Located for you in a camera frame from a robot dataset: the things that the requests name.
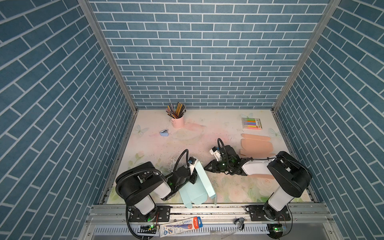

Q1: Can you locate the light blue paper box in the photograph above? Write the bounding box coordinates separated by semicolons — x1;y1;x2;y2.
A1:
179;160;217;209

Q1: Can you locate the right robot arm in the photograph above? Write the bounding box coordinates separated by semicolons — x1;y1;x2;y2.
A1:
204;145;313;221

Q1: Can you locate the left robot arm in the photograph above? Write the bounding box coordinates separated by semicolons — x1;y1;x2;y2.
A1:
115;157;197;219

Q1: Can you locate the pink flat paper box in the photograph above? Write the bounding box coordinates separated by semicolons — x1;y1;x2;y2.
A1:
240;134;276;159

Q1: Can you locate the pack of coloured markers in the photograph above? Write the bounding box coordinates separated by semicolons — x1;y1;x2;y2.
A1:
242;118;263;130

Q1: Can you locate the red blue white package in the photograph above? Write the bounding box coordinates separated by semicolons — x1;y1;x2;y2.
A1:
160;217;203;238

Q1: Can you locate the pink pencil bucket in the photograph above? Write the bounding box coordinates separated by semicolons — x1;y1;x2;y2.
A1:
171;117;185;129

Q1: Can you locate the small metal clip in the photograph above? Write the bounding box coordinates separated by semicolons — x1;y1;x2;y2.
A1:
234;217;246;231

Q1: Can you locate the bundle of coloured pencils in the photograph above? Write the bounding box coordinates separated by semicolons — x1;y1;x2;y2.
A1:
166;102;187;119

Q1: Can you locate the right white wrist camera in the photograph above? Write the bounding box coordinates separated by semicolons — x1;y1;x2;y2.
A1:
209;147;224;161

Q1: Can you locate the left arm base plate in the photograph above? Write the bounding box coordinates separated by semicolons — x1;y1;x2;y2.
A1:
128;206;171;223

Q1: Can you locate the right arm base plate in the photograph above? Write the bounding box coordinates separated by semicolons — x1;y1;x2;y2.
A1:
245;203;292;222

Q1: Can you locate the aluminium mounting rail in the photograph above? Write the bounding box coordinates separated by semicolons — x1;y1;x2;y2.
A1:
79;202;343;240

